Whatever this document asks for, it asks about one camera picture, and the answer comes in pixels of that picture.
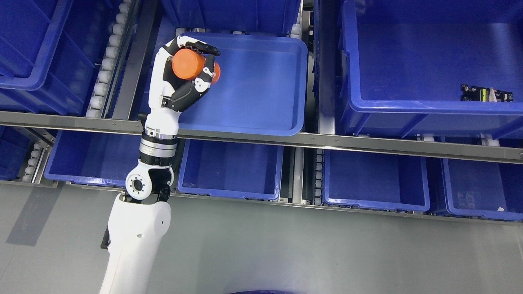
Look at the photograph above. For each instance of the orange cylindrical capacitor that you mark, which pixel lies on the orange cylindrical capacitor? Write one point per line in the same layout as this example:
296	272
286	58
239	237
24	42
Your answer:
187	64

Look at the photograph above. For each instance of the lower blue bin far right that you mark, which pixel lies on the lower blue bin far right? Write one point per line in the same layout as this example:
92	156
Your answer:
485	190

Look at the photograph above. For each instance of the lower blue bin centre right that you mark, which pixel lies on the lower blue bin centre right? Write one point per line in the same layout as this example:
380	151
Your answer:
375	181

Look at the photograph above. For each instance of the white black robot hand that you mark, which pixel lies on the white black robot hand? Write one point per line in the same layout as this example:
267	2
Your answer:
170	96

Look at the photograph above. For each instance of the lower blue bin far left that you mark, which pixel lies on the lower blue bin far left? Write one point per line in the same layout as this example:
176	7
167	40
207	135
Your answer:
89	158

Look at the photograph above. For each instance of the lower left roller strip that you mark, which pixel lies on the lower left roller strip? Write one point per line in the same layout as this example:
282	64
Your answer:
32	164

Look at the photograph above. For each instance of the large blue bin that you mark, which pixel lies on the large blue bin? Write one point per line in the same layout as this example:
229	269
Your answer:
49	50
404	62

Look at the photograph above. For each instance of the lower blue bin centre left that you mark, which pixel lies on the lower blue bin centre left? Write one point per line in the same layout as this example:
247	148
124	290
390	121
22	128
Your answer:
231	170

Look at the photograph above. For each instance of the large blue bin right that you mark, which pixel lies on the large blue bin right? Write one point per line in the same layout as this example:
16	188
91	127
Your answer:
404	62

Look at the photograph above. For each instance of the shallow blue plastic tray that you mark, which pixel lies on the shallow blue plastic tray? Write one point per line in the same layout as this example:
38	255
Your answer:
261	87

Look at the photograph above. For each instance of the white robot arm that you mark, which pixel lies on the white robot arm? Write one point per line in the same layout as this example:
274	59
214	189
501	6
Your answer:
141	215

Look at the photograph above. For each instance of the white roller conveyor strip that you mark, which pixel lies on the white roller conveyor strip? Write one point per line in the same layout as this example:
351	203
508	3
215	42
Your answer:
104	89

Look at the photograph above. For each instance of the small black circuit board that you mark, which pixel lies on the small black circuit board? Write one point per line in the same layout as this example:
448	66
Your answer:
484	94

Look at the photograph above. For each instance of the large blue bin left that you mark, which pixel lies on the large blue bin left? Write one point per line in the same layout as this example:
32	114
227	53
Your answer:
49	50

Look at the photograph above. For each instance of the blue bin top centre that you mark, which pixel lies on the blue bin top centre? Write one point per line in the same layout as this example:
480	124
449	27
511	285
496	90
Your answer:
275	17

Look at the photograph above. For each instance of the steel shelf front rail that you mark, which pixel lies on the steel shelf front rail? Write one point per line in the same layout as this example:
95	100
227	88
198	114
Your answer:
301	139

